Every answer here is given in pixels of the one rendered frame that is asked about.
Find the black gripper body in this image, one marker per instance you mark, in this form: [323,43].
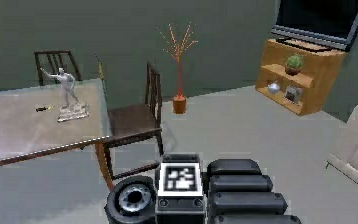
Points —
[132,200]

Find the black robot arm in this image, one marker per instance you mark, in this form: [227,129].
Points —
[240,193]

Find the glass top dining table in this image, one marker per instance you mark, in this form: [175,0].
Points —
[30,123]

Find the dark brown wooden chair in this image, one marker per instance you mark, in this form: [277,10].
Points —
[57,65]
[133,121]

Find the silver human figure statue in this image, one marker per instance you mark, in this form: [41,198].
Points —
[69,96]

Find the black and yellow pen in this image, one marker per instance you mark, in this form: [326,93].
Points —
[43,108]

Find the red twig plant in pot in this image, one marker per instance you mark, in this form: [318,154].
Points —
[179,66]

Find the silver round vase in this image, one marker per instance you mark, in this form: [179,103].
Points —
[273,88]

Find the grey small statue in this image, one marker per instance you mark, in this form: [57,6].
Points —
[293,94]

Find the green cactus in pot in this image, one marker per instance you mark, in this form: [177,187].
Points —
[294,64]

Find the light wooden shelf unit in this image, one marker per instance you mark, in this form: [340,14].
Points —
[317,80]

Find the white sofa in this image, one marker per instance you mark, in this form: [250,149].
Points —
[353,143]

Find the black television set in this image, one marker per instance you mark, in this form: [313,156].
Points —
[320,16]

